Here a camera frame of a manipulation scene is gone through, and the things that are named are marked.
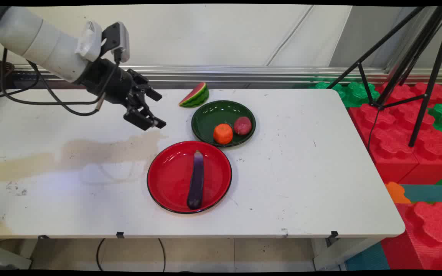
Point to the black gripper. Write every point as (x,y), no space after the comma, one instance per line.
(109,82)

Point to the orange toy fruit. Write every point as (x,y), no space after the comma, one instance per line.
(223,133)

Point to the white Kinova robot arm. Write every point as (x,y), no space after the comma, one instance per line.
(37,40)

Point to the toy watermelon slice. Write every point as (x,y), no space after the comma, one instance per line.
(196,96)

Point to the dark green plate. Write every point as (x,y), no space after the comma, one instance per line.
(210,122)

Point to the red plate black rim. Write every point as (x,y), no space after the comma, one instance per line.
(171,176)

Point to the purple toy eggplant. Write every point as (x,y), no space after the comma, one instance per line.
(197,180)

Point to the red toy lychee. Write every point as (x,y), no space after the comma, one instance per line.
(242,125)

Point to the black table clip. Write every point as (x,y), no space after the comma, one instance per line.
(119,234)
(43,237)
(334,234)

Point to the white table leg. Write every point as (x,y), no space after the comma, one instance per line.
(340,255)

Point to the large red foam block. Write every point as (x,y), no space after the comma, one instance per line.
(393,138)

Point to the orange foam block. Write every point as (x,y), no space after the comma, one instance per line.
(396,193)

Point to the black tripod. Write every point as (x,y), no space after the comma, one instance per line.
(424,61)

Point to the teal foam mat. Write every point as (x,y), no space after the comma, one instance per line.
(430,193)

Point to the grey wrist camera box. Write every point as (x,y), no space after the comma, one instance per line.
(119,40)

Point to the aluminium wall rail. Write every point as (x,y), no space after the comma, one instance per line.
(263,73)

